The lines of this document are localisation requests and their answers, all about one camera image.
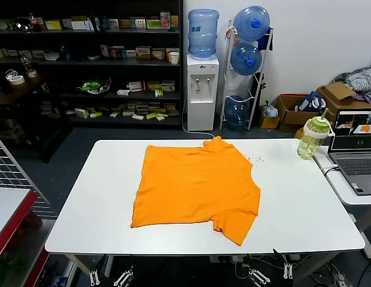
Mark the pile of grey clothes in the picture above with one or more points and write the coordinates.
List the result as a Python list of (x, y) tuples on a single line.
[(362, 79)]

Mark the black shelving unit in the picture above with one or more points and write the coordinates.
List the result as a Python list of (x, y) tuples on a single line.
[(83, 63)]

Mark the green lid drinking bottle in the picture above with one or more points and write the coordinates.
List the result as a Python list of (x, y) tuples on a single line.
[(308, 143)]

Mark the pink patterned box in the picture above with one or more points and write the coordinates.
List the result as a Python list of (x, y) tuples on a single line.
[(165, 20)]

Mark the pink rag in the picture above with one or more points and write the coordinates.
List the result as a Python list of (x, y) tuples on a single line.
[(230, 34)]

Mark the green and white bowl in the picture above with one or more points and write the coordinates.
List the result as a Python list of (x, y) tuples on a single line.
[(92, 86)]

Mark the shiny silver kettle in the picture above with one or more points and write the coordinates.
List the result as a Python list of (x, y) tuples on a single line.
[(22, 24)]

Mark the scattered dark crumbs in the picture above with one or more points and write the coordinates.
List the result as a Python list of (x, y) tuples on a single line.
[(257, 158)]

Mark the small yellow cardboard box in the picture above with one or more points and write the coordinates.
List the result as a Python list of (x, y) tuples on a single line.
[(269, 122)]

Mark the white metal jug rack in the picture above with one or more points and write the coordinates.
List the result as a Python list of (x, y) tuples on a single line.
[(224, 89)]

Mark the white water dispenser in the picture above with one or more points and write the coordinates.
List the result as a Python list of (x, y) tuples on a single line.
[(202, 104)]

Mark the plain white box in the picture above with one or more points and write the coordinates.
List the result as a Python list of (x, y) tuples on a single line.
[(78, 25)]

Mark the grey plastic bag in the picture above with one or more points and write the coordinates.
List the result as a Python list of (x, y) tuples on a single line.
[(269, 111)]

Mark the upright blue water jug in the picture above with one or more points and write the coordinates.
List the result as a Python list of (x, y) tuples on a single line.
[(203, 33)]

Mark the white side desk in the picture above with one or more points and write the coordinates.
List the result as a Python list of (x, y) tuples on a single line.
[(344, 194)]

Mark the red and white cart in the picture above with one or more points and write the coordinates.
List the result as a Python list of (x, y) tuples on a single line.
[(15, 220)]

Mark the large open cardboard box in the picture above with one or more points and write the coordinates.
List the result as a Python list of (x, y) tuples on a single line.
[(338, 91)]

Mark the orange t-shirt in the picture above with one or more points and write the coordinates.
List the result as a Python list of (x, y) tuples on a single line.
[(197, 185)]

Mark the red edged cardboard box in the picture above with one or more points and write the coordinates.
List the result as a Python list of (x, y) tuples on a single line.
[(290, 115)]

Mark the grey laptop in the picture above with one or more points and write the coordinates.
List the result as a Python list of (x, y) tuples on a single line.
[(353, 167)]

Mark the cola bottle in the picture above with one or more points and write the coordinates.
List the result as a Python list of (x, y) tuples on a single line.
[(31, 22)]

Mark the blue shopping bag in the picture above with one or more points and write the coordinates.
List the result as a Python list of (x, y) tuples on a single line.
[(306, 103)]

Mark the white power strip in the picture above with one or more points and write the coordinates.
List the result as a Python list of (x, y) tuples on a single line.
[(233, 259)]

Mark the white tape roll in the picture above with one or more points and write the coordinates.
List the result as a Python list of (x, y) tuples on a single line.
[(16, 82)]

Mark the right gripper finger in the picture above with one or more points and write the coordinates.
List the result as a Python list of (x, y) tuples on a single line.
[(288, 271), (258, 277)]

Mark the white paper cup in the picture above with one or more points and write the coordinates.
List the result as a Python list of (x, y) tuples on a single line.
[(174, 58)]

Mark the brown wooden table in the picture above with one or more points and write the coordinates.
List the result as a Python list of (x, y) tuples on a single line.
[(15, 91)]

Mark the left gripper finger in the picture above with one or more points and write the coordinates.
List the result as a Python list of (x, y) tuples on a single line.
[(94, 276), (124, 276)]

